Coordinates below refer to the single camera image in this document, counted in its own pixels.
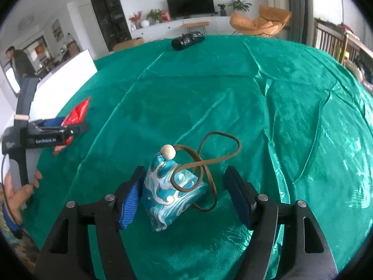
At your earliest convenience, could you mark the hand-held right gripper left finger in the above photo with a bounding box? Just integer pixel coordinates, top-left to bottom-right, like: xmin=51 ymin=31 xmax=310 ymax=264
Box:
xmin=33 ymin=166 xmax=146 ymax=280

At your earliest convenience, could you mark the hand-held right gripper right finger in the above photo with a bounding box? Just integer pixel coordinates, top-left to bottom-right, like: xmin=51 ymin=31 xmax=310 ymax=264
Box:
xmin=224 ymin=166 xmax=338 ymax=280

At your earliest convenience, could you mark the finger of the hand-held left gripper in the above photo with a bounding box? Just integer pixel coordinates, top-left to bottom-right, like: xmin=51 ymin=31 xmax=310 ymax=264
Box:
xmin=60 ymin=122 xmax=90 ymax=146
xmin=38 ymin=117 xmax=67 ymax=128

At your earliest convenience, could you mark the red fabric pouch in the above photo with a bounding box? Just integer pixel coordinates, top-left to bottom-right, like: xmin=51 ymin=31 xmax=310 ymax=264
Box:
xmin=52 ymin=96 xmax=92 ymax=156

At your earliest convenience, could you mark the blue wave-pattern pouch with cord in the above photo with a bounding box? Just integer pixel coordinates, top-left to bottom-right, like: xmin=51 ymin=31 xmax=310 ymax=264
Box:
xmin=142 ymin=131 xmax=242 ymax=231

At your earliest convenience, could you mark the white storage box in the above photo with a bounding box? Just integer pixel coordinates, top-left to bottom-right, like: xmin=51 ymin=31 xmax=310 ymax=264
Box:
xmin=28 ymin=49 xmax=98 ymax=121

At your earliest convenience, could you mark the person's left forearm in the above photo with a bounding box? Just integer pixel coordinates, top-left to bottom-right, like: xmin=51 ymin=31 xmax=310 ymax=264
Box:
xmin=0 ymin=203 xmax=24 ymax=240

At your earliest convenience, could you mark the person's left hand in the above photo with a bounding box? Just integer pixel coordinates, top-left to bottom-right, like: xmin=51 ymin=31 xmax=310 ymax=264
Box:
xmin=4 ymin=170 xmax=43 ymax=226

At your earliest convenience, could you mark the green satin tablecloth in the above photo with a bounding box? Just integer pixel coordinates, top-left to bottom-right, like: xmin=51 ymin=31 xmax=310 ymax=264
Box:
xmin=22 ymin=34 xmax=373 ymax=280

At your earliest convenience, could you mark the cardboard box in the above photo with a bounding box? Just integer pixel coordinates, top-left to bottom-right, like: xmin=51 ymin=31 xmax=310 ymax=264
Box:
xmin=112 ymin=37 xmax=145 ymax=52

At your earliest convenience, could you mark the dark glass display cabinet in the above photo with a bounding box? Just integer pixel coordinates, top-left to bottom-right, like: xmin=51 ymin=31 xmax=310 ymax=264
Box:
xmin=86 ymin=0 xmax=132 ymax=53

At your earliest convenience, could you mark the red flower bouquet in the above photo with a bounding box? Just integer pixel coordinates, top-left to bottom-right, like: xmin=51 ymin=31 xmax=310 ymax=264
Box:
xmin=129 ymin=11 xmax=143 ymax=32

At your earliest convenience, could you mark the red and green flower plant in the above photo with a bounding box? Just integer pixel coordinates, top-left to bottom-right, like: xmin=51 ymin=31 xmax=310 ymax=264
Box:
xmin=146 ymin=8 xmax=171 ymax=25

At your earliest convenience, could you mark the white television cabinet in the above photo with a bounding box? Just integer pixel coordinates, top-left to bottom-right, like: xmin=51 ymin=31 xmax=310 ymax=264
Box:
xmin=131 ymin=15 xmax=234 ymax=40

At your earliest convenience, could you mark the black cylindrical case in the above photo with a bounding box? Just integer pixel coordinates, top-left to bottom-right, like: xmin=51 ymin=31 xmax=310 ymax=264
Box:
xmin=171 ymin=33 xmax=206 ymax=51

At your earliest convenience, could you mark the wooden bench with metal legs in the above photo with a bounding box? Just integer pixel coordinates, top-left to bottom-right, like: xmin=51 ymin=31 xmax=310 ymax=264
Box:
xmin=180 ymin=21 xmax=210 ymax=36

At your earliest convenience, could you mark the flat screen television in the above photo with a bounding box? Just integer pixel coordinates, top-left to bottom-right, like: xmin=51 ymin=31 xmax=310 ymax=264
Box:
xmin=166 ymin=0 xmax=215 ymax=18

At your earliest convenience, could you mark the orange lounge chair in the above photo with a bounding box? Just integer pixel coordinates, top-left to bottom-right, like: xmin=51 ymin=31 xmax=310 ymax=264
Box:
xmin=229 ymin=5 xmax=292 ymax=38

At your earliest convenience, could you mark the large green potted plant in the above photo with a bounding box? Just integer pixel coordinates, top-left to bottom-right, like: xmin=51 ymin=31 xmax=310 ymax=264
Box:
xmin=227 ymin=0 xmax=252 ymax=14

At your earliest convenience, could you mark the grey curtain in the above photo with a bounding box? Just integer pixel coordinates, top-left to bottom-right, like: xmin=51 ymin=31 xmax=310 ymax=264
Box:
xmin=287 ymin=0 xmax=314 ymax=46

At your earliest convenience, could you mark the framed wall picture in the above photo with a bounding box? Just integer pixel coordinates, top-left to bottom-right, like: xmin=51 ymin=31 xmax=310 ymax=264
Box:
xmin=51 ymin=19 xmax=65 ymax=42

